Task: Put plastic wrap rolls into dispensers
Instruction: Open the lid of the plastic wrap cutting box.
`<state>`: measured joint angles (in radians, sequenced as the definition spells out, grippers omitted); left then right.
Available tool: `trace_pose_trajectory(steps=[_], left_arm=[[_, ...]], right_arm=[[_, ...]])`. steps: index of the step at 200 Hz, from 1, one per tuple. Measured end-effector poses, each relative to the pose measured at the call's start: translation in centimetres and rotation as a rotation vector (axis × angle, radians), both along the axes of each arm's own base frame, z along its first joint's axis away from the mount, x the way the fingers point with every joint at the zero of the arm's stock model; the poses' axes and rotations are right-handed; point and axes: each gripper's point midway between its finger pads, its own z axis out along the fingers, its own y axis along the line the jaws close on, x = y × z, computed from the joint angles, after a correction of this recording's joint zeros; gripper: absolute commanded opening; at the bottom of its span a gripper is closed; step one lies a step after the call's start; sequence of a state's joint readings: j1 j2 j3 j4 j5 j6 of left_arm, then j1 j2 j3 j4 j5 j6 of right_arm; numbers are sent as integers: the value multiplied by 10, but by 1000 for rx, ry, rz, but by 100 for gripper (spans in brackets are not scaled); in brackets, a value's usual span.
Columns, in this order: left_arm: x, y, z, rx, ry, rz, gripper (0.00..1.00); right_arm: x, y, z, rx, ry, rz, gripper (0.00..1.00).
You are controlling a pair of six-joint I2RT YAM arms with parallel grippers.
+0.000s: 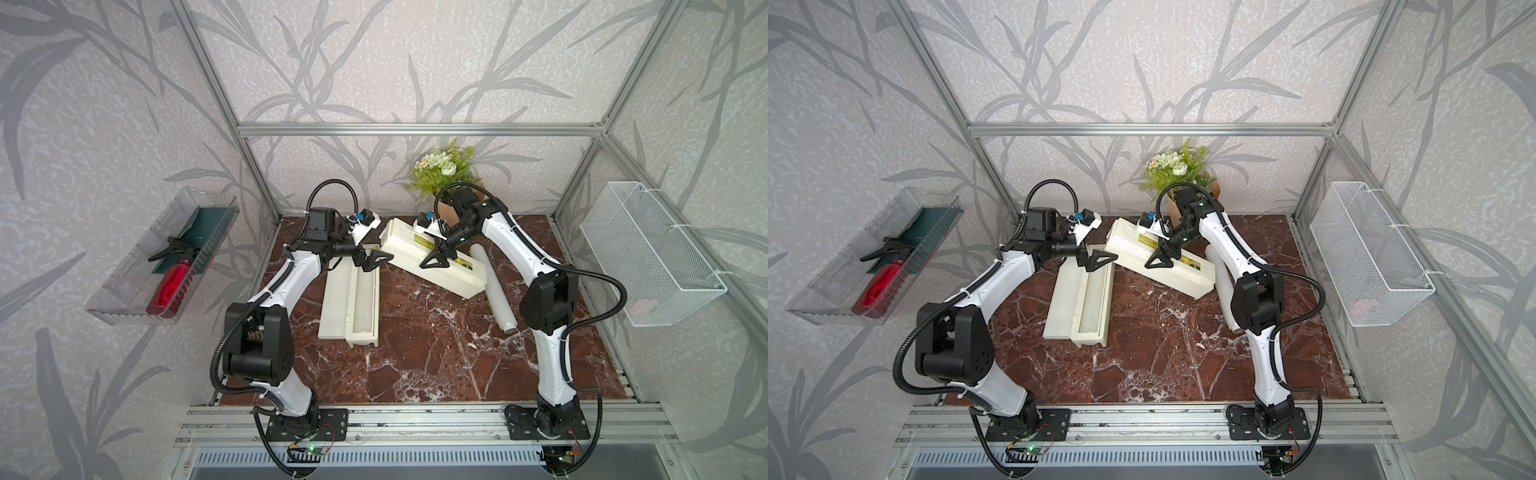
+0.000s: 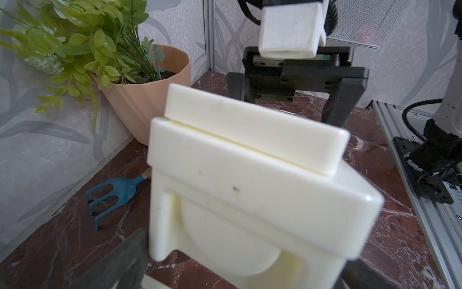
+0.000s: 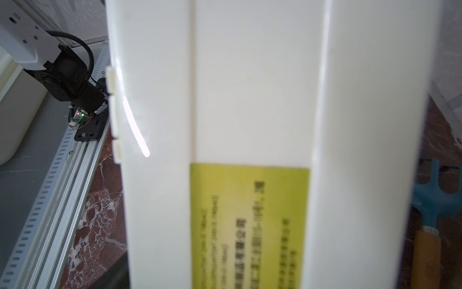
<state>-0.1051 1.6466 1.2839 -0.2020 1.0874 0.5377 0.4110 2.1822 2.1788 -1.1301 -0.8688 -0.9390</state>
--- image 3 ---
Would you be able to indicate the cream wrap dispenser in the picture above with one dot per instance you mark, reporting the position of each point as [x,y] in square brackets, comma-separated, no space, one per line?
[268,144]

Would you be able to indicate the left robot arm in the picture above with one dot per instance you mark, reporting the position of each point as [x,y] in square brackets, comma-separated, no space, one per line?
[56,66]

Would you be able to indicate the blue hand rake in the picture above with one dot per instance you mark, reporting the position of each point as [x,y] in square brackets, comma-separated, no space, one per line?
[432,202]

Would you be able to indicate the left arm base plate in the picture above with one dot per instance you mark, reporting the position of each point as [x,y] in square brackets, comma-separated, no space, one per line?
[92,129]

